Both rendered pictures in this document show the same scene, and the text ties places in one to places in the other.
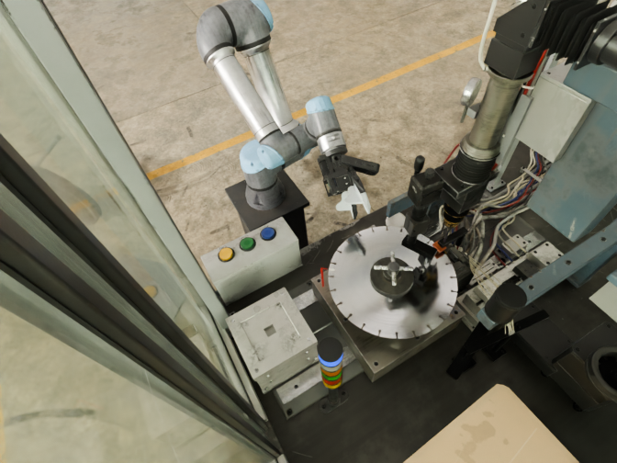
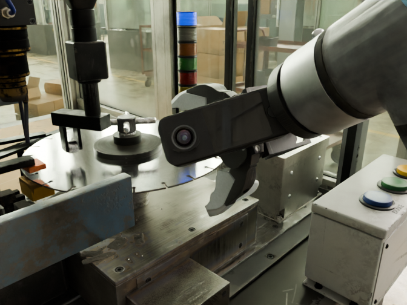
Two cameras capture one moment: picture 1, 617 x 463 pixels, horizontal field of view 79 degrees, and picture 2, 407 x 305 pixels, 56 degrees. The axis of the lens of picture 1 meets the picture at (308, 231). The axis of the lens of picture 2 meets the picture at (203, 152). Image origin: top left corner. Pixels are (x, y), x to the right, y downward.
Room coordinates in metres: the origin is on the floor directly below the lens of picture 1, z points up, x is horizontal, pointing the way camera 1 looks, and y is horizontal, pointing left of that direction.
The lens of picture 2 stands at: (1.06, -0.30, 1.17)
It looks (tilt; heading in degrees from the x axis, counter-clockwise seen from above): 21 degrees down; 159
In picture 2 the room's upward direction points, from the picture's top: straight up
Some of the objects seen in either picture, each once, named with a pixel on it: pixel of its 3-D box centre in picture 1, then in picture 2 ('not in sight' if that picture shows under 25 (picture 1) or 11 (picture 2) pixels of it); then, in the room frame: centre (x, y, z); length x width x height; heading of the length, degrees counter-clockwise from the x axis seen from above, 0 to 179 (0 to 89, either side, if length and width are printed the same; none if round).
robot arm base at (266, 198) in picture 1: (263, 186); not in sight; (0.98, 0.15, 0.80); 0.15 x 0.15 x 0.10
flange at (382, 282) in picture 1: (391, 274); (128, 140); (0.46, -0.20, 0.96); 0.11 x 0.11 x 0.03
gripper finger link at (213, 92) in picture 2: (355, 184); (213, 105); (0.69, -0.14, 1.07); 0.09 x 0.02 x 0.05; 14
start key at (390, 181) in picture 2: (247, 244); (393, 187); (0.66, 0.19, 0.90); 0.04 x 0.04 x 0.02
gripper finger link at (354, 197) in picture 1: (355, 199); (205, 98); (0.64, -0.13, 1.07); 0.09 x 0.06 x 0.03; 14
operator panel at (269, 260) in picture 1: (253, 261); (377, 223); (0.64, 0.18, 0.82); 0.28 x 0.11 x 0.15; 115
